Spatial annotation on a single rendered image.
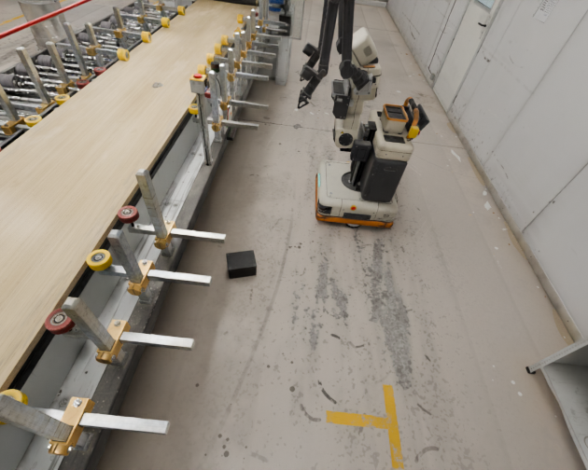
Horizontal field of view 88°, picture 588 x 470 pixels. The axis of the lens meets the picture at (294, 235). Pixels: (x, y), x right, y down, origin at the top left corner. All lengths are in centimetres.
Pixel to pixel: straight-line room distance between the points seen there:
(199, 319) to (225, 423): 63
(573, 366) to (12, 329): 279
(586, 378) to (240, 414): 205
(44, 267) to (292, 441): 139
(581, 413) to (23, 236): 286
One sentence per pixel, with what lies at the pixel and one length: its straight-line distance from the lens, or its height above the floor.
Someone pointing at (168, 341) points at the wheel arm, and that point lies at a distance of 119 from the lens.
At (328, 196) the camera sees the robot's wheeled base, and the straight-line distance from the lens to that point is 253.
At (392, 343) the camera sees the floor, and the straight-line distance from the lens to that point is 222.
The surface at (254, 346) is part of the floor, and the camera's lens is 203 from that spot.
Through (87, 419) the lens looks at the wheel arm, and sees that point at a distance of 118.
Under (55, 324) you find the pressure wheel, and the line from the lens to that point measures 126.
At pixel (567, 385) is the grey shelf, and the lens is 255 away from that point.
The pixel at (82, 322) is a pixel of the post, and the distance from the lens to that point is 106.
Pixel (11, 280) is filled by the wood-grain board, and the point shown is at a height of 90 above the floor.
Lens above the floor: 189
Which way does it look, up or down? 48 degrees down
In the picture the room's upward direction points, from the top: 9 degrees clockwise
